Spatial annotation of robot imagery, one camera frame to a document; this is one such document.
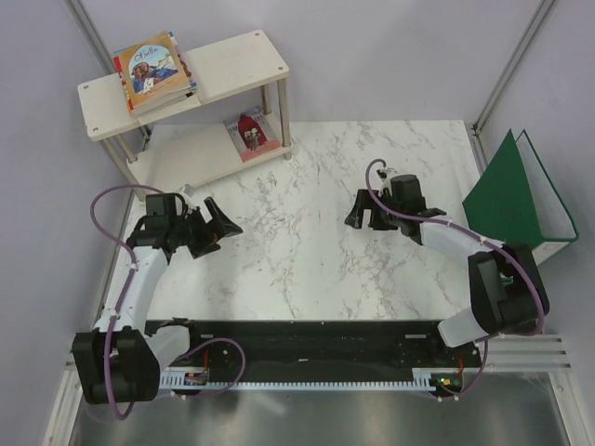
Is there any aluminium frame post left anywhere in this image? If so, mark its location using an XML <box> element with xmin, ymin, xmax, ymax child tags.
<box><xmin>65</xmin><ymin>0</ymin><xmax>115</xmax><ymax>74</ymax></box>

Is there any aluminium frame post right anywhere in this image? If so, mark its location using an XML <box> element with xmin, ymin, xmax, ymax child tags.
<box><xmin>469</xmin><ymin>0</ymin><xmax>559</xmax><ymax>136</ymax></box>

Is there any white slotted cable duct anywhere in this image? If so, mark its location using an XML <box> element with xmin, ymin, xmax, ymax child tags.
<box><xmin>158</xmin><ymin>368</ymin><xmax>436</xmax><ymax>392</ymax></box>

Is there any aluminium frame post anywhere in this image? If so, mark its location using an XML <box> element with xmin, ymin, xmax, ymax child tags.
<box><xmin>469</xmin><ymin>0</ymin><xmax>559</xmax><ymax>136</ymax></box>
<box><xmin>65</xmin><ymin>0</ymin><xmax>115</xmax><ymax>74</ymax></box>

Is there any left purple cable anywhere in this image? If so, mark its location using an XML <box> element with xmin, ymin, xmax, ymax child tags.
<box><xmin>86</xmin><ymin>184</ymin><xmax>247</xmax><ymax>420</ymax></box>

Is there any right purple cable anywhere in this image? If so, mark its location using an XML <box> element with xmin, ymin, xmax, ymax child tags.
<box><xmin>365</xmin><ymin>159</ymin><xmax>548</xmax><ymax>403</ymax></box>

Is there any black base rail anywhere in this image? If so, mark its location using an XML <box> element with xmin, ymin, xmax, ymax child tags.
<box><xmin>175</xmin><ymin>321</ymin><xmax>481</xmax><ymax>380</ymax></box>

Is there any dog picture book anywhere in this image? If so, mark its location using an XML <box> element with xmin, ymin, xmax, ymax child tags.
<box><xmin>169</xmin><ymin>32</ymin><xmax>197</xmax><ymax>91</ymax></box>

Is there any orange illustrated book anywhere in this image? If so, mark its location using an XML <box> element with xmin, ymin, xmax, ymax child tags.
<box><xmin>115</xmin><ymin>30</ymin><xmax>192</xmax><ymax>115</ymax></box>

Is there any pink book on shelf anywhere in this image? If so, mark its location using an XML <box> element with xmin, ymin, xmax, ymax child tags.
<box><xmin>224</xmin><ymin>107</ymin><xmax>282</xmax><ymax>163</ymax></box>

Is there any green lever arch binder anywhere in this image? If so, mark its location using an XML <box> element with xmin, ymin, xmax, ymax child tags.
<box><xmin>463</xmin><ymin>130</ymin><xmax>579</xmax><ymax>280</ymax></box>

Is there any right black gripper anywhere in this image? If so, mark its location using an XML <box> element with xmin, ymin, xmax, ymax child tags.
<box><xmin>344</xmin><ymin>190</ymin><xmax>403</xmax><ymax>231</ymax></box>

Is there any red Treehouse book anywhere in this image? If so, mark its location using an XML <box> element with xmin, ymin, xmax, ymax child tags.
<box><xmin>112</xmin><ymin>48</ymin><xmax>187</xmax><ymax>117</ymax></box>

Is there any white two-tier shelf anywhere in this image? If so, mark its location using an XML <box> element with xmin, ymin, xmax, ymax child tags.
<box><xmin>78</xmin><ymin>30</ymin><xmax>293</xmax><ymax>191</ymax></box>

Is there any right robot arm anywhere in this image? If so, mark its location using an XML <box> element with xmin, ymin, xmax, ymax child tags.
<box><xmin>345</xmin><ymin>169</ymin><xmax>549</xmax><ymax>366</ymax></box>

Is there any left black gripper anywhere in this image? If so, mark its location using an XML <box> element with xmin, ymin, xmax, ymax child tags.
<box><xmin>169</xmin><ymin>198</ymin><xmax>241</xmax><ymax>258</ymax></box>

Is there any purple cable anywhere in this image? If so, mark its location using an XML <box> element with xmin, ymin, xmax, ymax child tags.
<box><xmin>365</xmin><ymin>159</ymin><xmax>548</xmax><ymax>403</ymax></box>
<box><xmin>86</xmin><ymin>184</ymin><xmax>247</xmax><ymax>420</ymax></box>

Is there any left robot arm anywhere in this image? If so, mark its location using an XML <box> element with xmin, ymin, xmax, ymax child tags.
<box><xmin>72</xmin><ymin>190</ymin><xmax>243</xmax><ymax>406</ymax></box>

